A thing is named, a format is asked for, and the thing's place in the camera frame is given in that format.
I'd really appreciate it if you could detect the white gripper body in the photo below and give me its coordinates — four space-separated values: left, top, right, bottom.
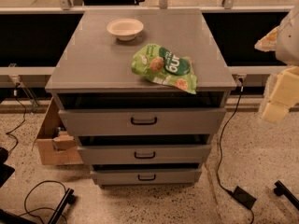
270 66 299 108

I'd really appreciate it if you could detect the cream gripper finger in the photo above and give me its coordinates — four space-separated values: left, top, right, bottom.
261 103 289 123

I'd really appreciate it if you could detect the grey bottom drawer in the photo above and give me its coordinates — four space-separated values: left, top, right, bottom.
91 169 202 186

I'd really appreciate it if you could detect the grey drawer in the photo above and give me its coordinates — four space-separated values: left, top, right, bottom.
91 169 202 186
78 145 211 164
59 108 226 136

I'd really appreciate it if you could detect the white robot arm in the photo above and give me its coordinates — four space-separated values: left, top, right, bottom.
254 4 299 123

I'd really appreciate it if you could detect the grey middle drawer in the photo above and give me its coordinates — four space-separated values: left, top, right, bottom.
78 145 211 164

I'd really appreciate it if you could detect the grey drawer cabinet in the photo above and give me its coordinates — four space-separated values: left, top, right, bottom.
46 8 235 186

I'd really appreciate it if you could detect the grey top drawer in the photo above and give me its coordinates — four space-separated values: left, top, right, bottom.
59 108 226 136

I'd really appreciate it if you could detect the black stand leg right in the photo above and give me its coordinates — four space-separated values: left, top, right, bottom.
274 180 299 210

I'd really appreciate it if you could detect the black stand leg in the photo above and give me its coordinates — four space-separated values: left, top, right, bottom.
274 180 299 210
48 189 76 224

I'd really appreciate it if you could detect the black power adapter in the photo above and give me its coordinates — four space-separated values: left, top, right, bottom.
233 187 256 210

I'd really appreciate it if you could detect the green snack bag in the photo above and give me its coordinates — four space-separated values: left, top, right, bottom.
132 44 197 94

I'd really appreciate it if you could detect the white paper bowl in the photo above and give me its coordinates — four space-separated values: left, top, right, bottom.
107 19 144 41

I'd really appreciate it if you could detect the brown cardboard box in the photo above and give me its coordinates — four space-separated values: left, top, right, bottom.
36 99 82 165

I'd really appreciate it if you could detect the black stand leg left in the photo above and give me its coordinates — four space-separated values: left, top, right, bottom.
48 189 76 224

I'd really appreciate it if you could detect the black object left edge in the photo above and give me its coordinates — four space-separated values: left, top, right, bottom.
0 147 15 188

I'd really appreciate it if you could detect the black power cable right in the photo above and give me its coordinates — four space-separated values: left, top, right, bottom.
216 77 256 224

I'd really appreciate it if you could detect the metal railing frame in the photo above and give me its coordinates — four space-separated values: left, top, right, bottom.
1 0 298 91

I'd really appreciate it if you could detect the black cable left wall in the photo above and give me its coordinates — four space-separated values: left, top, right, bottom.
5 81 28 154

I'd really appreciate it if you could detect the black cable floor loop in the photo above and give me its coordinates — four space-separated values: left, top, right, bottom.
19 180 67 224

